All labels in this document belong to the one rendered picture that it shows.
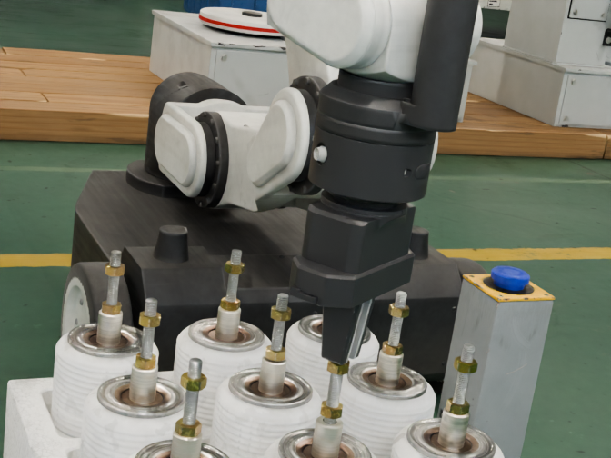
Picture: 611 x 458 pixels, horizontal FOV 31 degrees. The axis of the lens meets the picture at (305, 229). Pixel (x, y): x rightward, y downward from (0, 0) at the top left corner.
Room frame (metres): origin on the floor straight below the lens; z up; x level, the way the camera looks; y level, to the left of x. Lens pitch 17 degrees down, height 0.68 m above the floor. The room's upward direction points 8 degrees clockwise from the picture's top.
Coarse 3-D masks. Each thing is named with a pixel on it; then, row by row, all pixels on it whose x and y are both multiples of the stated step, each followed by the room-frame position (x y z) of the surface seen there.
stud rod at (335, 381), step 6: (330, 378) 0.80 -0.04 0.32; (336, 378) 0.80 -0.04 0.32; (342, 378) 0.80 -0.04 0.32; (330, 384) 0.80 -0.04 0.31; (336, 384) 0.80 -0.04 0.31; (330, 390) 0.80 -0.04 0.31; (336, 390) 0.80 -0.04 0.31; (330, 396) 0.80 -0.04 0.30; (336, 396) 0.80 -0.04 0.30; (330, 402) 0.80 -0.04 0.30; (336, 402) 0.80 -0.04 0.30; (324, 420) 0.80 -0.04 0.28; (330, 420) 0.80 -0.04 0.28
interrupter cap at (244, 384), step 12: (240, 372) 0.93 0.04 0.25; (252, 372) 0.93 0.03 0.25; (288, 372) 0.94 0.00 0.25; (228, 384) 0.90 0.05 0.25; (240, 384) 0.90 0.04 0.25; (252, 384) 0.91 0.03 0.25; (288, 384) 0.92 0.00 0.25; (300, 384) 0.92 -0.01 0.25; (240, 396) 0.88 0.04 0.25; (252, 396) 0.88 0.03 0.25; (264, 396) 0.89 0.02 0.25; (276, 396) 0.90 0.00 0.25; (288, 396) 0.89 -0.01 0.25; (300, 396) 0.90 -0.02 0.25; (276, 408) 0.87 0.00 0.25; (288, 408) 0.88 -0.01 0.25
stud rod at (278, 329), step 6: (282, 294) 0.91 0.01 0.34; (282, 300) 0.90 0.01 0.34; (276, 306) 0.91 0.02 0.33; (282, 306) 0.90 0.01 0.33; (276, 324) 0.90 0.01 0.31; (282, 324) 0.91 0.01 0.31; (276, 330) 0.90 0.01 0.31; (282, 330) 0.90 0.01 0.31; (276, 336) 0.90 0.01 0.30; (282, 336) 0.91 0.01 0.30; (276, 342) 0.90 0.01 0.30; (282, 342) 0.91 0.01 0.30; (276, 348) 0.90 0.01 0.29
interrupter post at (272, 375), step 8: (264, 360) 0.90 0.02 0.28; (264, 368) 0.90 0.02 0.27; (272, 368) 0.90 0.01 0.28; (280, 368) 0.90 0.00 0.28; (264, 376) 0.90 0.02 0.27; (272, 376) 0.90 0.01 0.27; (280, 376) 0.90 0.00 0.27; (264, 384) 0.90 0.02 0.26; (272, 384) 0.90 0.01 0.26; (280, 384) 0.90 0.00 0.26; (264, 392) 0.90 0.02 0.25; (272, 392) 0.90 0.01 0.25; (280, 392) 0.90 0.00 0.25
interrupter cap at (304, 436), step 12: (300, 432) 0.83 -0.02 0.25; (312, 432) 0.83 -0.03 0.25; (288, 444) 0.81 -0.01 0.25; (300, 444) 0.81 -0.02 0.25; (348, 444) 0.82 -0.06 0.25; (360, 444) 0.82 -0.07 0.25; (288, 456) 0.78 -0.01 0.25; (300, 456) 0.79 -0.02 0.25; (312, 456) 0.80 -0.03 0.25; (348, 456) 0.80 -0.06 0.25; (360, 456) 0.80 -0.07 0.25
